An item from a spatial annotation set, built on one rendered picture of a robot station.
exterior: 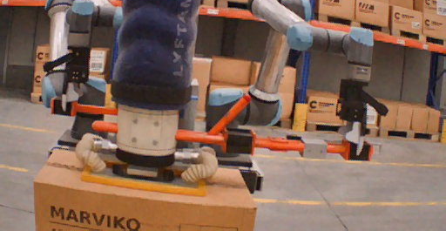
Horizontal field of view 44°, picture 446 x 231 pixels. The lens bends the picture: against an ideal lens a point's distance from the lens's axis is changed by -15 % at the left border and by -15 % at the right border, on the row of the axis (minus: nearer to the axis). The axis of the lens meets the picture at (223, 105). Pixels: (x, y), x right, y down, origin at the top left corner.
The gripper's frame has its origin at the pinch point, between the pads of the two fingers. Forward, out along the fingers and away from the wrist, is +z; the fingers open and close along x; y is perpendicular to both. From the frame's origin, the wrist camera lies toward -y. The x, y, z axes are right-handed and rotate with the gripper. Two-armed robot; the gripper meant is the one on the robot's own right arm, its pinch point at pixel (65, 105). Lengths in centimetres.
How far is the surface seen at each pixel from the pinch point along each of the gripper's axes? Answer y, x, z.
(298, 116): 214, 676, 102
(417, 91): 474, 823, 53
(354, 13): 290, 698, -61
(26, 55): -237, 816, 72
